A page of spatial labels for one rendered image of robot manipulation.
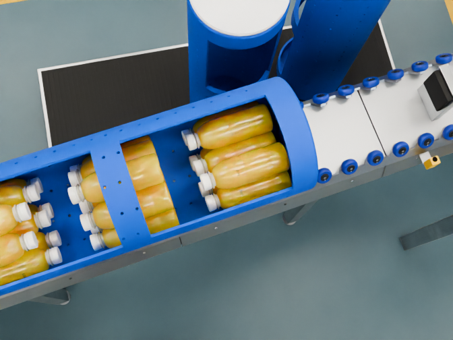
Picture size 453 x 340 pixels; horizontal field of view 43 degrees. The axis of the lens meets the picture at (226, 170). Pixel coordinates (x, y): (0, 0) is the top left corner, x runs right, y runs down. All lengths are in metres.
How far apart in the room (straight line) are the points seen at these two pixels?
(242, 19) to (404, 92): 0.50
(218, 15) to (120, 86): 0.98
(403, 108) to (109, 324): 1.43
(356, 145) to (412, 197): 1.05
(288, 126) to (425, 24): 1.78
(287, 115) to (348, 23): 0.68
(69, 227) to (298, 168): 0.60
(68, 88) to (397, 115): 1.39
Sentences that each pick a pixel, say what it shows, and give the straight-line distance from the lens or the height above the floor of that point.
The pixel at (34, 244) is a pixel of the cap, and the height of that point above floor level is 1.13.
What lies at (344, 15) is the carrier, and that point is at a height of 0.85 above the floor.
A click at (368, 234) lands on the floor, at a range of 2.56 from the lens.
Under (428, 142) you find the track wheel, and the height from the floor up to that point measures 0.97.
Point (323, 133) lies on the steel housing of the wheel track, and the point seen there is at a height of 0.93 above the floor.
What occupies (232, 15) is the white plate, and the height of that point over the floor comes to 1.04.
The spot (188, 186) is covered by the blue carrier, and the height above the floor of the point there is 0.96.
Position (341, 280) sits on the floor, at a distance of 2.50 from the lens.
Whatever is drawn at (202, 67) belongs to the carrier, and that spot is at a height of 0.76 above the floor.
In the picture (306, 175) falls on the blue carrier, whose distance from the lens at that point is 1.32.
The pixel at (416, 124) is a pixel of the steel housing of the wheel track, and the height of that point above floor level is 0.93.
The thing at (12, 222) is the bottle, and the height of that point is 1.17.
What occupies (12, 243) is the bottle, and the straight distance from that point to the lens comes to 1.35.
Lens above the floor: 2.43
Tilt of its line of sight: 75 degrees down
